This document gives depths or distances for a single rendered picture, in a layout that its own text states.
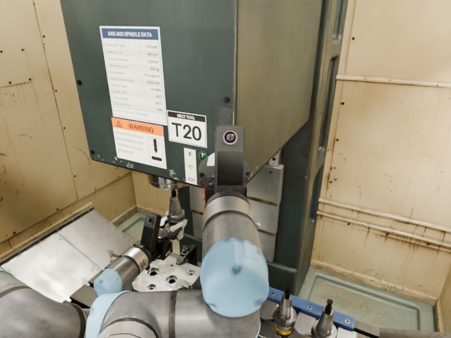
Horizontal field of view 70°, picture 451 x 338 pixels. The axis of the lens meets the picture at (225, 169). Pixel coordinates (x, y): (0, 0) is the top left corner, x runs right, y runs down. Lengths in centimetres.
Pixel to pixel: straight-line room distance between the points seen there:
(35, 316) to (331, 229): 155
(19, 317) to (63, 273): 132
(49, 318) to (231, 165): 41
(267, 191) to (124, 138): 77
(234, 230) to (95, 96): 57
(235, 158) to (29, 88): 151
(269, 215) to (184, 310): 109
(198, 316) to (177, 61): 47
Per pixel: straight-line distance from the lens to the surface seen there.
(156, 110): 74
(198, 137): 69
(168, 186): 99
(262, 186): 142
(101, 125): 88
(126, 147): 84
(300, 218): 149
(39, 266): 202
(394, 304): 209
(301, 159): 136
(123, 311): 45
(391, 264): 199
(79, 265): 202
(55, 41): 198
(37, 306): 68
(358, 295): 207
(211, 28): 63
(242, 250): 37
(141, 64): 74
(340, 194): 179
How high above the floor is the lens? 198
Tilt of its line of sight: 25 degrees down
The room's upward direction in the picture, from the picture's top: straight up
